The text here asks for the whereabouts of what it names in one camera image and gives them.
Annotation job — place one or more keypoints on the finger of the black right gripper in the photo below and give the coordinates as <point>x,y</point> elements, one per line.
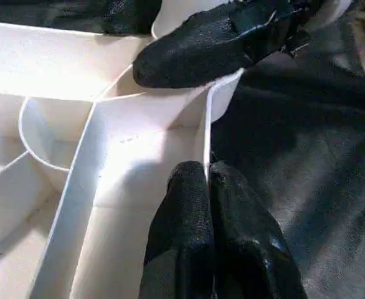
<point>213,43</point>
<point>129,15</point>

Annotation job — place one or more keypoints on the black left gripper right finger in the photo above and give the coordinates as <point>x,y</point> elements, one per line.
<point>251,249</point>

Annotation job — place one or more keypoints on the white plastic table leg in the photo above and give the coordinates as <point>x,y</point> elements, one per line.
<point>176,15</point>

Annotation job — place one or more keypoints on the black plastic mat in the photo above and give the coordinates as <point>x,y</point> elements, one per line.
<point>307,156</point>

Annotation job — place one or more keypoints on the white plastic table top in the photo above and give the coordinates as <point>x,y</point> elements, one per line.
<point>45,124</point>

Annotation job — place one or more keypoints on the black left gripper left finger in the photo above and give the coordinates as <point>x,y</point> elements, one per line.
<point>179,237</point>

